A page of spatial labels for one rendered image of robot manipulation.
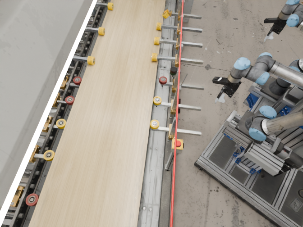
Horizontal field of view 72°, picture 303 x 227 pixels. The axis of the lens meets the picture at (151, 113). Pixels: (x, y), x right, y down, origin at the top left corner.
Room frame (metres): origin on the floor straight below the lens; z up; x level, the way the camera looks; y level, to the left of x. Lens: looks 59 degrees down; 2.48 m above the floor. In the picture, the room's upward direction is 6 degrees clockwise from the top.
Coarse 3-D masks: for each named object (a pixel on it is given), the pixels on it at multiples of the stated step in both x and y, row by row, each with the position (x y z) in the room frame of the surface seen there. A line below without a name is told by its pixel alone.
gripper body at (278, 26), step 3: (279, 18) 1.57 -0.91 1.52; (279, 21) 1.58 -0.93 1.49; (282, 21) 1.55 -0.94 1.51; (285, 21) 1.56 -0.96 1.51; (273, 24) 1.59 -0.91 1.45; (276, 24) 1.59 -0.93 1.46; (279, 24) 1.57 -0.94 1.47; (282, 24) 1.56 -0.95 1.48; (285, 24) 1.55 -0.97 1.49; (273, 27) 1.57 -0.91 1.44; (276, 27) 1.56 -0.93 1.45; (279, 27) 1.55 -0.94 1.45; (282, 27) 1.55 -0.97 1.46; (273, 30) 1.57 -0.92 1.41; (276, 30) 1.56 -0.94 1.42; (279, 30) 1.56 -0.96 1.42; (276, 33) 1.54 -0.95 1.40; (279, 33) 1.53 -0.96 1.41
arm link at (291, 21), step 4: (296, 12) 1.46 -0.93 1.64; (300, 12) 1.45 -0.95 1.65; (292, 16) 1.41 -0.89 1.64; (296, 16) 1.40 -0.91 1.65; (300, 16) 1.41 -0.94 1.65; (288, 20) 1.40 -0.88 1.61; (292, 20) 1.39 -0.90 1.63; (296, 20) 1.37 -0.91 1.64; (300, 20) 1.38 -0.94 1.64; (288, 24) 1.39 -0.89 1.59; (292, 24) 1.38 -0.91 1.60; (296, 24) 1.37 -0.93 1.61; (300, 24) 1.36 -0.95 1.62; (300, 28) 1.36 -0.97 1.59
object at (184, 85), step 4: (164, 84) 1.34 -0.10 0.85; (168, 84) 1.34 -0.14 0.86; (172, 84) 1.34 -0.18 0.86; (180, 84) 1.36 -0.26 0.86; (184, 84) 1.36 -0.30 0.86; (188, 84) 1.37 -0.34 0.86; (188, 88) 1.34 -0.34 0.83; (192, 88) 1.34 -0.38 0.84; (196, 88) 1.34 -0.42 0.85; (200, 88) 1.34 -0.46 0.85
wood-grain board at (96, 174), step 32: (128, 0) 2.61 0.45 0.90; (160, 0) 2.69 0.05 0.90; (128, 32) 1.99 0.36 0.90; (160, 32) 2.05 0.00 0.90; (96, 64) 1.46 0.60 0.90; (128, 64) 1.51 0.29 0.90; (96, 96) 1.07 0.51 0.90; (128, 96) 1.11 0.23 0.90; (64, 128) 0.72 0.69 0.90; (96, 128) 0.76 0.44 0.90; (128, 128) 0.79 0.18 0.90; (64, 160) 0.46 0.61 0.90; (96, 160) 0.49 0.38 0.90; (128, 160) 0.51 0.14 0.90; (64, 192) 0.24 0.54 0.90; (96, 192) 0.26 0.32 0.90; (128, 192) 0.28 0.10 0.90; (32, 224) 0.02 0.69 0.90; (64, 224) 0.04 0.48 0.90; (96, 224) 0.06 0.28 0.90; (128, 224) 0.08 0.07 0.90
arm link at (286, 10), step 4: (288, 0) 1.59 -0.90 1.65; (292, 0) 1.56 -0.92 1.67; (296, 0) 1.56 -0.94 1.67; (288, 4) 1.57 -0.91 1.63; (292, 4) 1.55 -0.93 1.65; (296, 4) 1.55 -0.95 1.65; (284, 8) 1.58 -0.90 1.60; (288, 8) 1.56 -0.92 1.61; (292, 8) 1.54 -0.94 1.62; (284, 12) 1.56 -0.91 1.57; (288, 12) 1.55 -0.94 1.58; (292, 12) 1.54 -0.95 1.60
